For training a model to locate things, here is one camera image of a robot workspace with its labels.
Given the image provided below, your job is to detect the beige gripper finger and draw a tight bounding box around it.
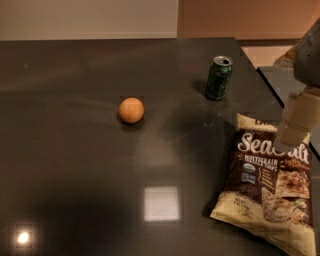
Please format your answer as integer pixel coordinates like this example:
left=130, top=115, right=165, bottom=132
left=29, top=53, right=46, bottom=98
left=275, top=86, right=320, bottom=147

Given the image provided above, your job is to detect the brown sea salt chip bag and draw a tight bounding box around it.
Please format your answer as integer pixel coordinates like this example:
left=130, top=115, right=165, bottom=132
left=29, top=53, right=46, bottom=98
left=211, top=114, right=316, bottom=256

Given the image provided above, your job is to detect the green soda can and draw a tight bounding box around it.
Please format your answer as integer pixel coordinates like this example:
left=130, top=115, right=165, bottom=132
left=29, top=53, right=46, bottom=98
left=205, top=56, right=233, bottom=101

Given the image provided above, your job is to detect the orange fruit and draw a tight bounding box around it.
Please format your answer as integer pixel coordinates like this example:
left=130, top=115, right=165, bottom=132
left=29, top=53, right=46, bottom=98
left=118, top=97, right=144, bottom=124

